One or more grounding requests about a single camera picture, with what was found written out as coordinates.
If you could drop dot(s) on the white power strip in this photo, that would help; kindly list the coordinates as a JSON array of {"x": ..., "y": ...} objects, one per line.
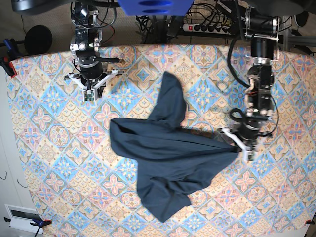
[{"x": 205, "y": 28}]

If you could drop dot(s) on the orange clamp lower right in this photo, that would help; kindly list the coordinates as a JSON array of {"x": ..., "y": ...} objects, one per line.
[{"x": 310, "y": 222}]

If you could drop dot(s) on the dark blue t-shirt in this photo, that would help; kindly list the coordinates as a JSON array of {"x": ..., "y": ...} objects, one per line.
[{"x": 172, "y": 162}]

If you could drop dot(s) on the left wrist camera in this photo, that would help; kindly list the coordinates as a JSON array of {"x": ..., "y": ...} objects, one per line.
[{"x": 250, "y": 154}]

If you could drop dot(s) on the patterned colourful tablecloth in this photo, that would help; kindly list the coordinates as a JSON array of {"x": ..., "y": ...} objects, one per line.
[{"x": 86, "y": 190}]

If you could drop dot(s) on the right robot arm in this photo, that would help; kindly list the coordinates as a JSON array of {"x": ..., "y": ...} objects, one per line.
[{"x": 88, "y": 36}]

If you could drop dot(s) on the white floor vent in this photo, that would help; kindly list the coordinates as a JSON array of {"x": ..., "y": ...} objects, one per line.
[{"x": 21, "y": 218}]

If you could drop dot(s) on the blue orange clamp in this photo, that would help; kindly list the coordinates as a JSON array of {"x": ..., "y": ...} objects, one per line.
[
  {"x": 12, "y": 54},
  {"x": 37, "y": 223}
]

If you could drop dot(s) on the blue orange clamp lower left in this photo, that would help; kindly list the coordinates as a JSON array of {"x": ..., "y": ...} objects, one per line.
[{"x": 37, "y": 223}]

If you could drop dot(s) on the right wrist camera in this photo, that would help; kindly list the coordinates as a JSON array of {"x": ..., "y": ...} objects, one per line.
[{"x": 88, "y": 95}]

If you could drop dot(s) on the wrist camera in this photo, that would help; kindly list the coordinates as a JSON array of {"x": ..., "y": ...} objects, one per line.
[
  {"x": 250, "y": 154},
  {"x": 88, "y": 95}
]

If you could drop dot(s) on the blue orange clamp upper left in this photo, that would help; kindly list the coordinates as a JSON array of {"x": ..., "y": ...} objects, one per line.
[{"x": 12, "y": 54}]

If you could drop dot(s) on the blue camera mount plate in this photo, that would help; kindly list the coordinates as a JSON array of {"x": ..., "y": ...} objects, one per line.
[{"x": 155, "y": 7}]

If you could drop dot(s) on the black round stool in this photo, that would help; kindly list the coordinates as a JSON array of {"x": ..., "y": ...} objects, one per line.
[{"x": 38, "y": 40}]

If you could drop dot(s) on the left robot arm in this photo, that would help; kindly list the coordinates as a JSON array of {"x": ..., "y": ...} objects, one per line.
[{"x": 262, "y": 33}]

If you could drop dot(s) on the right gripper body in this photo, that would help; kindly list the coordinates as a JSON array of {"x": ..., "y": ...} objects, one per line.
[{"x": 91, "y": 76}]

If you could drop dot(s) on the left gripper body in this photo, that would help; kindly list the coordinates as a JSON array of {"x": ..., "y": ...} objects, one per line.
[{"x": 247, "y": 129}]

